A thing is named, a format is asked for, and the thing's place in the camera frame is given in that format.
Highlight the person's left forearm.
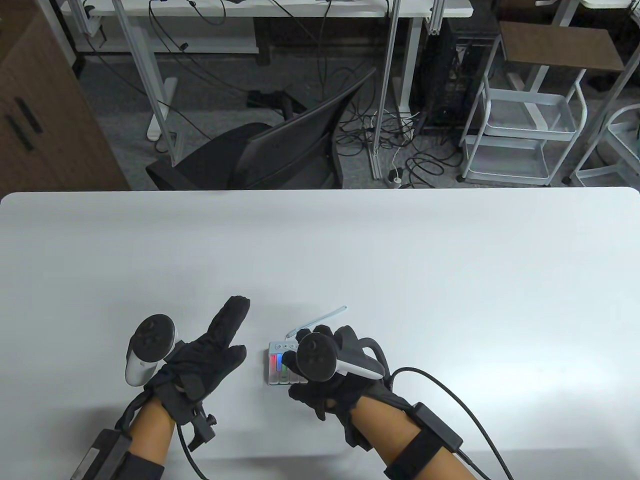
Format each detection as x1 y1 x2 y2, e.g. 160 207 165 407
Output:
107 397 177 480

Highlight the tangle of black floor cables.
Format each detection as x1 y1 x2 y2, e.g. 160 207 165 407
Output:
336 95 463 190

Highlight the black right forearm sensor box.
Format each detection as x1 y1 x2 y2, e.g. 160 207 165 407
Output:
412 402 463 451

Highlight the white three-tier cart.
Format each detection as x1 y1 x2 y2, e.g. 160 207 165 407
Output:
457 35 588 187

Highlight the brown wooden cabinet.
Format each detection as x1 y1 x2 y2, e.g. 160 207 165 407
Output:
0 10 132 192

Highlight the white and black controller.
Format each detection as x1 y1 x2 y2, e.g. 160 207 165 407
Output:
296 332 386 383
125 314 177 387

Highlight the black left glove cable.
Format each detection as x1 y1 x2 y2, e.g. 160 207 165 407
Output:
173 422 211 480

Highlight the white background desk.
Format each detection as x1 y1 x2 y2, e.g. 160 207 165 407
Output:
60 0 474 142

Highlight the white metal rack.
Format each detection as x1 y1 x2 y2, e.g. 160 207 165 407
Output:
562 0 640 188

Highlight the black computer tower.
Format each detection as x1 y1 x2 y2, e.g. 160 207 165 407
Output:
412 17 501 132

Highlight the black left arm strap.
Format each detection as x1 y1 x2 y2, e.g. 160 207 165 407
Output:
107 450 165 480

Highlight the black right wrist mount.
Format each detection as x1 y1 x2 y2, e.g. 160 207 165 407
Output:
344 412 373 451

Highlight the brown top side table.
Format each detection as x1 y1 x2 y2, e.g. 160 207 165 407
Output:
500 21 627 131

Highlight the black left wrist mount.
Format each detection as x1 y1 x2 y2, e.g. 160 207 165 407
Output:
186 402 218 451

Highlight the white and black left controller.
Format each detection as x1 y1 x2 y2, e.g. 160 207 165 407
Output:
125 314 177 387

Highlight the black braided cable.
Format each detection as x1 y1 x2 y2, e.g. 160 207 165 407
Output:
114 389 153 432

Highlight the person's right hand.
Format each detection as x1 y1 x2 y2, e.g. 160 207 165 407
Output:
282 325 416 441

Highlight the white and black right controller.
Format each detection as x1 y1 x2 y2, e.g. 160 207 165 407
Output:
296 332 386 383

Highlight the black wrist mount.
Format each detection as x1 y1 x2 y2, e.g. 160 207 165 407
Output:
186 402 218 451
344 412 373 451

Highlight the person's left hand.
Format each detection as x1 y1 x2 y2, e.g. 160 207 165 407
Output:
145 295 251 427

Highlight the black glove cable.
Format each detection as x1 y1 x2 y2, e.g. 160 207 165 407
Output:
173 422 211 480
387 367 516 480

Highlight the black left forearm sensor box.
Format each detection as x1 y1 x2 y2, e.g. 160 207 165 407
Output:
70 429 132 480

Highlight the black arm strap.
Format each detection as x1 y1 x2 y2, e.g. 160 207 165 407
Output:
107 450 165 480
384 429 453 480

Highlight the black office chair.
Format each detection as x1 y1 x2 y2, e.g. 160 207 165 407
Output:
145 67 377 191

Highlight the black right arm strap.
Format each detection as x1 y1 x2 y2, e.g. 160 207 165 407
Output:
384 429 453 480

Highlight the black right glove cable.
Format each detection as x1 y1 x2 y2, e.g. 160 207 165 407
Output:
387 367 516 480

